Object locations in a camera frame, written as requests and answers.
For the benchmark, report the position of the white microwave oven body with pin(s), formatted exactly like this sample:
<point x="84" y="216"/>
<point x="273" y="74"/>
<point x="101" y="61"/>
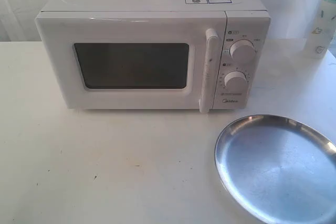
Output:
<point x="246" y="19"/>

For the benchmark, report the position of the lower white control knob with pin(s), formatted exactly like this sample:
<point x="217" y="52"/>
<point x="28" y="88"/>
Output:
<point x="235" y="81"/>

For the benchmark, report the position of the white control knob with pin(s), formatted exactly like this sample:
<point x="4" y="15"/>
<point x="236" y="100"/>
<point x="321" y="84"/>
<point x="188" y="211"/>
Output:
<point x="242" y="51"/>
<point x="235" y="81"/>

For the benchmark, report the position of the upper white control knob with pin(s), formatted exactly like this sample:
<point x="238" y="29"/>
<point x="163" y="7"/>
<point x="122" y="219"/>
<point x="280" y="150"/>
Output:
<point x="242" y="51"/>

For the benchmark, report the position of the round stainless steel tray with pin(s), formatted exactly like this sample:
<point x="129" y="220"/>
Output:
<point x="277" y="169"/>

